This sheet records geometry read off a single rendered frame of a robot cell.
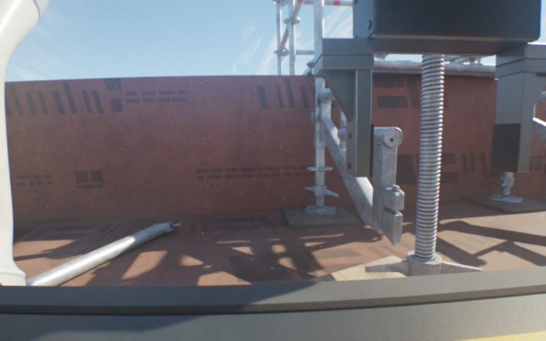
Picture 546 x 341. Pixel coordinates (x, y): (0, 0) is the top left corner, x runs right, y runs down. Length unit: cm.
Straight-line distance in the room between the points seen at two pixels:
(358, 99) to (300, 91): 122
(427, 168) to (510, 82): 32
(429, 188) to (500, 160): 31
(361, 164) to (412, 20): 11
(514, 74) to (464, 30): 7
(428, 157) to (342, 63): 40
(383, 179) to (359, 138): 52
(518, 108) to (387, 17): 13
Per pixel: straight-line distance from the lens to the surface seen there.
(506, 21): 27
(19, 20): 60
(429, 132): 58
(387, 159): 72
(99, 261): 100
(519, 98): 29
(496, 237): 129
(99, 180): 159
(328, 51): 21
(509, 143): 29
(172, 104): 144
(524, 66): 29
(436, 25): 24
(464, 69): 171
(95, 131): 158
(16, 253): 133
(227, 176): 140
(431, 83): 58
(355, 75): 22
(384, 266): 63
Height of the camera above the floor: 39
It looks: 7 degrees down
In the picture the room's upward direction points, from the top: 1 degrees counter-clockwise
